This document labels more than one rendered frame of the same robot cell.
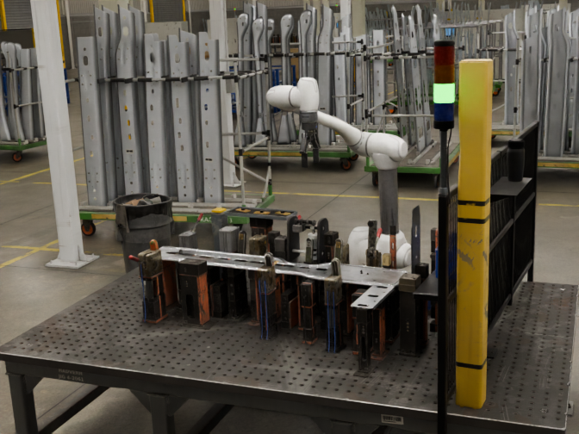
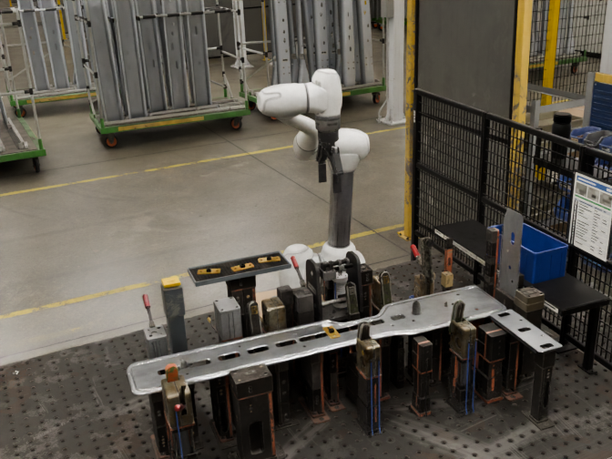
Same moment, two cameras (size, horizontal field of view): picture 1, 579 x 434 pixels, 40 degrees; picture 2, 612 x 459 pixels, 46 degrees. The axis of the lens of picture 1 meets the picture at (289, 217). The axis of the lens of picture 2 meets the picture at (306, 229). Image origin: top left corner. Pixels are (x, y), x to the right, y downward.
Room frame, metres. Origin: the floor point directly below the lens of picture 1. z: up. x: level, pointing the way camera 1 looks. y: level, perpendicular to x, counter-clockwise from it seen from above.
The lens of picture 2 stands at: (2.28, 1.77, 2.30)
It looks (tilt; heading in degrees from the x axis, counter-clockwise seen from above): 22 degrees down; 313
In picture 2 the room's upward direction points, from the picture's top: 2 degrees counter-clockwise
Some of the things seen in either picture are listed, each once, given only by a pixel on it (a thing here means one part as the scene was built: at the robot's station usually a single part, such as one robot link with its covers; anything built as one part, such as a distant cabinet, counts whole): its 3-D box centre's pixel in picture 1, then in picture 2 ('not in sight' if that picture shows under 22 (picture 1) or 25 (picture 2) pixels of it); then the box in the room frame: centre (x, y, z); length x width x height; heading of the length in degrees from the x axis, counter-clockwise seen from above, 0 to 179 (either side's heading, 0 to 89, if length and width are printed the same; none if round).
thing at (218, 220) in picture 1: (221, 251); (178, 337); (4.28, 0.38, 0.92); 0.08 x 0.08 x 0.44; 63
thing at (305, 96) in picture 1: (306, 93); (322, 92); (3.94, -0.10, 1.80); 0.13 x 0.11 x 0.16; 53
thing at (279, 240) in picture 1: (284, 272); (304, 335); (3.95, 0.04, 0.89); 0.13 x 0.11 x 0.38; 153
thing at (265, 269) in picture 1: (267, 301); (368, 384); (3.57, 0.12, 0.87); 0.12 x 0.09 x 0.35; 153
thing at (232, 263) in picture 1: (267, 264); (327, 335); (3.76, 0.12, 1.00); 1.38 x 0.22 x 0.02; 63
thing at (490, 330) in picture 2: (362, 322); (489, 362); (3.35, -0.30, 0.84); 0.11 x 0.10 x 0.28; 153
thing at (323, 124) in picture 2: (308, 115); (328, 122); (3.93, -0.12, 1.69); 0.09 x 0.09 x 0.06
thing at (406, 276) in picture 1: (409, 314); (525, 334); (3.31, -0.51, 0.88); 0.08 x 0.08 x 0.36; 63
